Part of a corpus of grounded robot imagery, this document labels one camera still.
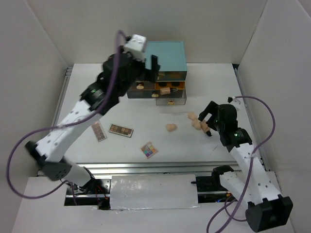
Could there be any foundation bottle black pump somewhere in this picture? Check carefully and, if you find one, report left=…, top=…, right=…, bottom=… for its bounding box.
left=160, top=87, right=179, bottom=96

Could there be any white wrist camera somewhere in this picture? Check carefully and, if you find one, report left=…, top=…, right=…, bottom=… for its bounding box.
left=123, top=34, right=147, bottom=61
left=227, top=97, right=235, bottom=103

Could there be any brown eyeshadow palette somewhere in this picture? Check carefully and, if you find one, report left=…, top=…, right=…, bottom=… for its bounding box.
left=108, top=124, right=134, bottom=138

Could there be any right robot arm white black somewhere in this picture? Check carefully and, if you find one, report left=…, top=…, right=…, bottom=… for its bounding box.
left=198, top=101, right=293, bottom=233

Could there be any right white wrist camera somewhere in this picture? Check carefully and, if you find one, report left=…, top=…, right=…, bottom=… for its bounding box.
left=227, top=97, right=235, bottom=103

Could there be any beige makeup sponge upper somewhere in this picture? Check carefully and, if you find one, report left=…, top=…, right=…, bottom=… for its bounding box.
left=188, top=112, right=197, bottom=121

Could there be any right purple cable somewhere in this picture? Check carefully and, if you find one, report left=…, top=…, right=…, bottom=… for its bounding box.
left=206, top=96, right=276, bottom=233

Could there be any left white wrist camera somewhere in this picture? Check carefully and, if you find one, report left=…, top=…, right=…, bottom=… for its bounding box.
left=123, top=34, right=147, bottom=61

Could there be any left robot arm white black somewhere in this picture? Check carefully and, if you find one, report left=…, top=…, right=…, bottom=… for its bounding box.
left=25, top=52, right=160, bottom=194

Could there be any colourful square eyeshadow palette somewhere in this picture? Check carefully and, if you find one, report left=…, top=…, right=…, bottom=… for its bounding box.
left=140, top=141, right=158, bottom=159

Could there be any beige makeup sponge lower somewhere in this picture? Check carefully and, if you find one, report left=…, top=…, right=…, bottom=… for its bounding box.
left=191, top=119, right=201, bottom=130

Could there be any aluminium rail frame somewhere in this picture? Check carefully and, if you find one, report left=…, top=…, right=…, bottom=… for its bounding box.
left=36, top=67, right=270, bottom=177

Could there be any beige makeup sponge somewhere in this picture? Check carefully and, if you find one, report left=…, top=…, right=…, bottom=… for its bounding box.
left=191, top=119, right=201, bottom=130
left=188, top=112, right=197, bottom=121
left=166, top=124, right=177, bottom=132

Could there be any beige makeup sponge centre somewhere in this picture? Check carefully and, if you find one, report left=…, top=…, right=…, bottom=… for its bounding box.
left=166, top=124, right=177, bottom=132

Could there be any pink eyeshadow palette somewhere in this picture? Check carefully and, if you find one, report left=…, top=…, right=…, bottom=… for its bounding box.
left=91, top=121, right=107, bottom=142

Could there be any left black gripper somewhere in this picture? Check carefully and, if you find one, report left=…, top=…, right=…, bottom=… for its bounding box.
left=117, top=46, right=160, bottom=97

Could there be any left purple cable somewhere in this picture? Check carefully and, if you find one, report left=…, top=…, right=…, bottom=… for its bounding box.
left=6, top=30, right=129, bottom=206

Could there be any white tape sheet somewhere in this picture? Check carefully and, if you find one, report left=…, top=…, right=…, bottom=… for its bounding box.
left=110, top=174, right=199, bottom=210

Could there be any purple cable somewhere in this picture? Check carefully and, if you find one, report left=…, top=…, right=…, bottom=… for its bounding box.
left=206, top=96, right=276, bottom=233
left=6, top=30, right=129, bottom=206

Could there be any teal drawer organizer box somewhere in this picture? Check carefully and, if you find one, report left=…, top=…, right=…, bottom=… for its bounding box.
left=127, top=41, right=188, bottom=105

